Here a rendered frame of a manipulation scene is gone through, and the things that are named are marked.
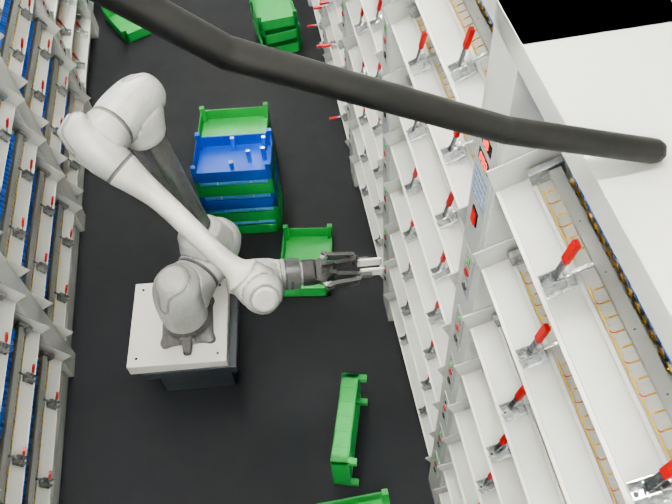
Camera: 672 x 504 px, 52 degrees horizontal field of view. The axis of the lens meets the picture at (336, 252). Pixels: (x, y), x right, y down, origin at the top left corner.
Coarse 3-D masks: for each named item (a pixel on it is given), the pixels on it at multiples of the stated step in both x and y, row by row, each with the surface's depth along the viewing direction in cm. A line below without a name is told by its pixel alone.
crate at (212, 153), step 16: (208, 144) 275; (224, 144) 275; (240, 144) 275; (256, 144) 275; (272, 144) 270; (208, 160) 271; (224, 160) 270; (240, 160) 270; (256, 160) 269; (272, 160) 267; (192, 176) 261; (208, 176) 261; (224, 176) 262; (240, 176) 262; (256, 176) 262; (272, 176) 264
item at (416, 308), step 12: (396, 228) 216; (396, 240) 215; (396, 252) 213; (408, 264) 209; (408, 288) 204; (408, 300) 202; (420, 300) 200; (420, 312) 198; (420, 324) 196; (420, 336) 194; (432, 360) 189; (432, 372) 187; (432, 384) 185
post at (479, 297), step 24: (552, 0) 85; (552, 24) 82; (624, 24) 81; (648, 24) 81; (504, 48) 86; (504, 72) 87; (504, 96) 89; (528, 96) 86; (504, 216) 105; (504, 240) 110; (456, 288) 135; (480, 288) 120; (456, 312) 139; (456, 360) 147; (456, 384) 151; (456, 432) 170; (432, 456) 205; (432, 480) 214
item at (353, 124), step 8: (352, 120) 271; (352, 128) 274; (360, 136) 271; (360, 144) 269; (360, 152) 267; (360, 160) 265; (368, 160) 263; (368, 168) 261; (368, 176) 259; (368, 184) 256; (368, 192) 255; (376, 192) 253; (376, 200) 251; (376, 208) 247; (376, 216) 247
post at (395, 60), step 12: (384, 0) 160; (396, 0) 152; (396, 48) 163; (384, 60) 173; (396, 60) 165; (384, 72) 176; (384, 120) 189; (396, 120) 180; (384, 132) 193; (384, 168) 204; (396, 168) 195; (384, 180) 208; (384, 216) 222; (384, 252) 237; (384, 288) 255; (384, 300) 261
